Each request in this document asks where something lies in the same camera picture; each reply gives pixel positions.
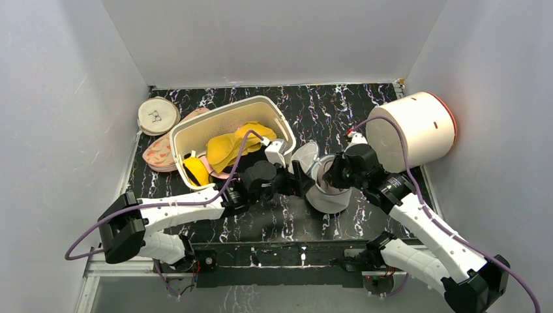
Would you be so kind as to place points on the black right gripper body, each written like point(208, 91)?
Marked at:
point(332, 171)

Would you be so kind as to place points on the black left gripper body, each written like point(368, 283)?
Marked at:
point(282, 184)

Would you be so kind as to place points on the white mesh bag blue zipper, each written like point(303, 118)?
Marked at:
point(322, 196)

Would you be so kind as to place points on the brown bra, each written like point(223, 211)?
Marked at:
point(327, 188)

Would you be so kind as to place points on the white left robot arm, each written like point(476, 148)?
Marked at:
point(133, 226)

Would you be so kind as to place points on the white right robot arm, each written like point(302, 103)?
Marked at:
point(468, 281)

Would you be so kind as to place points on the yellow bra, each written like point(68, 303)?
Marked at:
point(223, 149)

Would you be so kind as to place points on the cream plastic laundry basket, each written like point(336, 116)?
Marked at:
point(192, 135)

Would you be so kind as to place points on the floral peach mesh laundry bag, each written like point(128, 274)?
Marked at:
point(158, 156)

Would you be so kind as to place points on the round beige mesh laundry bag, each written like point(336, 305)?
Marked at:
point(157, 116)

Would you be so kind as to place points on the black garment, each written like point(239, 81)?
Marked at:
point(245, 162)

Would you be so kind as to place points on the pink garment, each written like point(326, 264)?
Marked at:
point(212, 174)

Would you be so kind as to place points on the yellow padded cup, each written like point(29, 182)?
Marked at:
point(196, 171)

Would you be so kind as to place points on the white cylindrical drum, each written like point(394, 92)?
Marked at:
point(411, 131)

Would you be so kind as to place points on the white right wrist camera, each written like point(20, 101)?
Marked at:
point(355, 138)

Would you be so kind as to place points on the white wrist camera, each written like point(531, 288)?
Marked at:
point(355, 138)
point(274, 152)

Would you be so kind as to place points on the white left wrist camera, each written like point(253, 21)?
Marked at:
point(274, 152)

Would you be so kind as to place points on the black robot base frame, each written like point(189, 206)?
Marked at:
point(295, 263)

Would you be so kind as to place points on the aluminium rail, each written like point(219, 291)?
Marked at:
point(97, 268)

